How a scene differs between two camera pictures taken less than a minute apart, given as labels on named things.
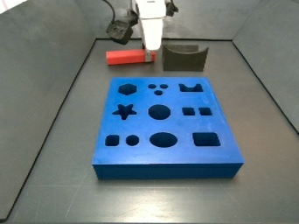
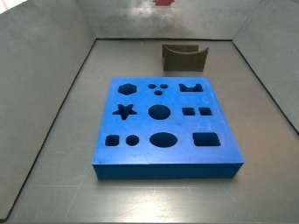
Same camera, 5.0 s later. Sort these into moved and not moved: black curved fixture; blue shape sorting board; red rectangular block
Moved: red rectangular block
Not moved: blue shape sorting board; black curved fixture
